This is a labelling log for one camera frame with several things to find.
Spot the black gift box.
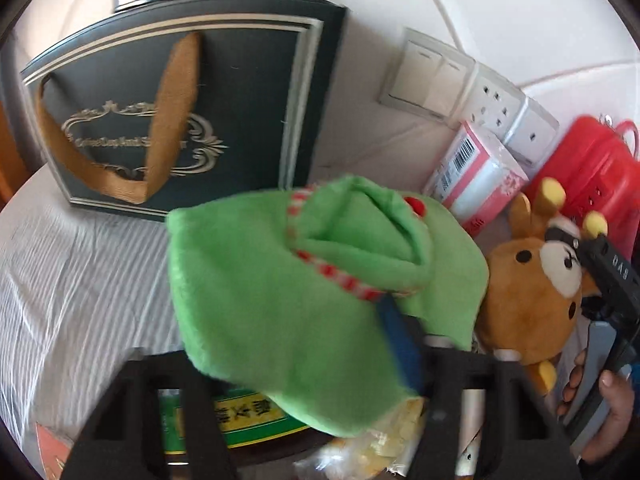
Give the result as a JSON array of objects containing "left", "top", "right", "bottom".
[{"left": 20, "top": 0, "right": 348, "bottom": 222}]

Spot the pink tissue pack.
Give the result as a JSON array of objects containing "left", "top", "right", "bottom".
[{"left": 422, "top": 120, "right": 530, "bottom": 238}]

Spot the white wall switch panel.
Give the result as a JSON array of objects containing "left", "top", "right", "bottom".
[{"left": 377, "top": 27, "right": 476, "bottom": 122}]

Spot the white tube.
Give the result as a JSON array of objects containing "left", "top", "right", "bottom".
[{"left": 455, "top": 390, "right": 486, "bottom": 478}]

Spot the white wall socket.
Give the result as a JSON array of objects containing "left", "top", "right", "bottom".
[
  {"left": 502, "top": 97, "right": 560, "bottom": 166},
  {"left": 462, "top": 62, "right": 528, "bottom": 146}
]

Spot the green plush cloth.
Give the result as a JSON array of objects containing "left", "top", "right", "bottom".
[{"left": 165, "top": 174, "right": 490, "bottom": 436}]

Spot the clear bag of yellow snacks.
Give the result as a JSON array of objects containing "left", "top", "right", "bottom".
[{"left": 295, "top": 395, "right": 426, "bottom": 478}]

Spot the red carton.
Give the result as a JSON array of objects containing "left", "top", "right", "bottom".
[{"left": 35, "top": 422, "right": 76, "bottom": 480}]

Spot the dark box with green label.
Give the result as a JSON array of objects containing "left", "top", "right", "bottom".
[{"left": 159, "top": 387, "right": 326, "bottom": 456}]

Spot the red plastic carry case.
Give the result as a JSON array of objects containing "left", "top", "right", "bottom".
[{"left": 537, "top": 115, "right": 640, "bottom": 261}]

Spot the person's right hand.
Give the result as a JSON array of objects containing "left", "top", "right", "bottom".
[{"left": 556, "top": 350, "right": 640, "bottom": 466}]

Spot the brown bear plush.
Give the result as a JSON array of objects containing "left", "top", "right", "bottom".
[{"left": 472, "top": 177, "right": 608, "bottom": 396}]

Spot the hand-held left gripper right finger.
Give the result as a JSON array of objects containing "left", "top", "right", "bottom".
[{"left": 376, "top": 294, "right": 583, "bottom": 480}]

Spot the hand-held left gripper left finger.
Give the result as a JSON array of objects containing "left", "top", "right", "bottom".
[{"left": 65, "top": 349, "right": 238, "bottom": 480}]

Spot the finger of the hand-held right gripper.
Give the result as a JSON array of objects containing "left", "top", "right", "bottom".
[{"left": 546, "top": 226, "right": 608, "bottom": 281}]

